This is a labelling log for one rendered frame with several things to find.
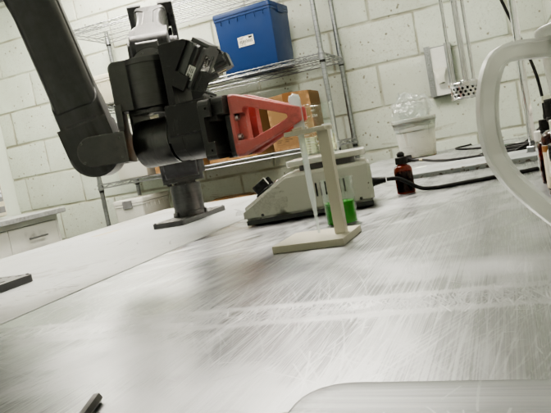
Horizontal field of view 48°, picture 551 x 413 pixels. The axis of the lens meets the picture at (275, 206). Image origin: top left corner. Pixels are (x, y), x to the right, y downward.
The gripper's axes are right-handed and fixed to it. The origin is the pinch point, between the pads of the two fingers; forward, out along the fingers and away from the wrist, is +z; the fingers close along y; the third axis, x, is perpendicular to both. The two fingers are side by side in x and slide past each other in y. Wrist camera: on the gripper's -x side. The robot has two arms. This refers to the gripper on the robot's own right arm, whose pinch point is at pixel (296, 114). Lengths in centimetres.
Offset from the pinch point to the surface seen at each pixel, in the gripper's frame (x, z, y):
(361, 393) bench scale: 10, 18, -50
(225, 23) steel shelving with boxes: -65, -113, 238
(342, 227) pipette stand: 12.8, 3.0, -0.4
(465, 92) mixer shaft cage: -1, 12, 70
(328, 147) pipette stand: 4.1, 3.0, -0.4
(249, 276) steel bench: 14.3, -2.4, -13.9
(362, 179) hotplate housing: 10.1, -0.4, 25.2
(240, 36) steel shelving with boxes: -56, -106, 238
